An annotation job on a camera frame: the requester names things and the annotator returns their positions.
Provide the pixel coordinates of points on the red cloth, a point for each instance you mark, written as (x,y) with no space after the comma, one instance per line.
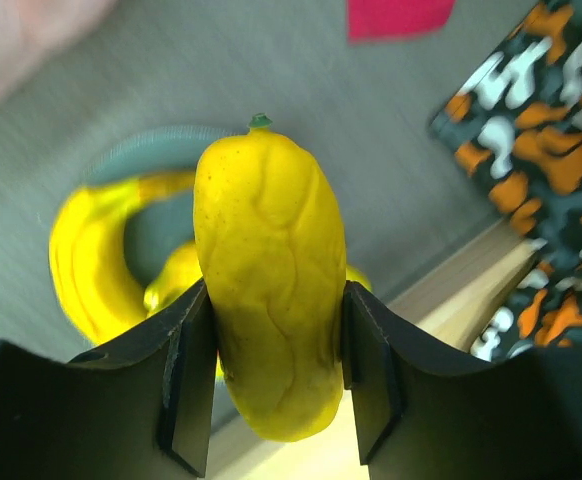
(383,19)

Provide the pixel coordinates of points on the yellow fake fruit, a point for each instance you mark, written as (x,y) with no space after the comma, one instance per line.
(270,241)

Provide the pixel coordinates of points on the wooden tray frame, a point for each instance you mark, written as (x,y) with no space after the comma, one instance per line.
(453,303)

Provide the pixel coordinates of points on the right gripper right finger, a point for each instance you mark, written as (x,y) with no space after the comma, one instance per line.
(425,410)

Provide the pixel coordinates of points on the large yellow banana bunch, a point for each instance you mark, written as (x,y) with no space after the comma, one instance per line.
(92,282)

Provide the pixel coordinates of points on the patterned orange black fabric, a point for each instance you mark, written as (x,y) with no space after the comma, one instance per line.
(515,128)

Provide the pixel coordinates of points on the pink plastic bag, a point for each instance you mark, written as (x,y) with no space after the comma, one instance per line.
(31,32)

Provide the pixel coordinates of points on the small yellow banana bunch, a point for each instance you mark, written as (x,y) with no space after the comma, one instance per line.
(355,275)

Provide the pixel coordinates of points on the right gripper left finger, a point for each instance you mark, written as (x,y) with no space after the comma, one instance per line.
(136,407)

